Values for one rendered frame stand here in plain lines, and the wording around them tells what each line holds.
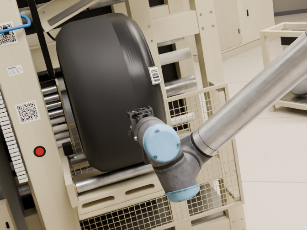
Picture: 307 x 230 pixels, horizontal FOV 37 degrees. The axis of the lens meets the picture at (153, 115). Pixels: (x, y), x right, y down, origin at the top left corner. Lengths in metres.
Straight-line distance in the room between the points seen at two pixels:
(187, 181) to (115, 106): 0.46
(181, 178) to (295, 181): 2.26
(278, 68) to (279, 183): 2.28
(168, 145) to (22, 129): 0.76
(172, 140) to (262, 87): 0.26
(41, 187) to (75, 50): 0.57
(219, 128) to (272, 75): 0.20
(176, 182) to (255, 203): 2.02
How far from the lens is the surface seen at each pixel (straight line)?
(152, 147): 1.16
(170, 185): 1.21
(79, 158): 2.05
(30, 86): 1.74
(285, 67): 1.18
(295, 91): 4.54
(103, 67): 1.57
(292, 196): 3.25
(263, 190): 3.34
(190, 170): 1.23
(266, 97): 1.20
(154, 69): 1.60
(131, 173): 1.80
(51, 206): 1.90
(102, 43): 1.62
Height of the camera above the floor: 1.68
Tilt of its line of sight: 19 degrees down
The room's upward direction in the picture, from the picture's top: 12 degrees counter-clockwise
